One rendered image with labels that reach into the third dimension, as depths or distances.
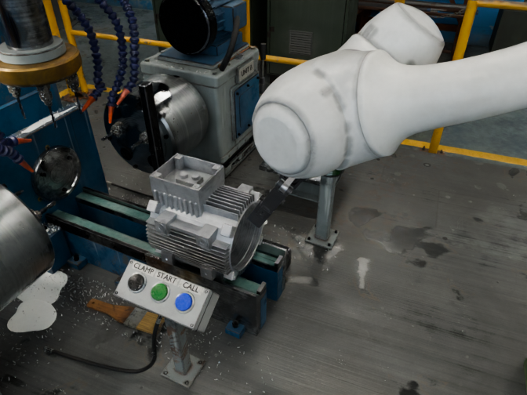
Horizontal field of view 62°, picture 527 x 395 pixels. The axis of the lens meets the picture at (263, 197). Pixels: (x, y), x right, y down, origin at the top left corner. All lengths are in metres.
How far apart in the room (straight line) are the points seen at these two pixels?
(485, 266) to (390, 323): 0.35
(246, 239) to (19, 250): 0.46
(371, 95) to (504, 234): 1.09
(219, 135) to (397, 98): 1.05
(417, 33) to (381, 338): 0.72
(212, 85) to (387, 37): 0.87
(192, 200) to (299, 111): 0.54
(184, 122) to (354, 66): 0.88
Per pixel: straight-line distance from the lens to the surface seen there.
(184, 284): 0.78
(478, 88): 0.41
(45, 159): 1.21
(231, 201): 0.89
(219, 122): 1.40
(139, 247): 1.11
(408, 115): 0.41
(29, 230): 0.96
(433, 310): 1.16
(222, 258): 0.89
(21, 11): 1.02
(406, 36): 0.54
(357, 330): 1.08
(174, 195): 0.92
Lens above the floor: 1.65
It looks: 37 degrees down
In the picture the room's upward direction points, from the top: straight up
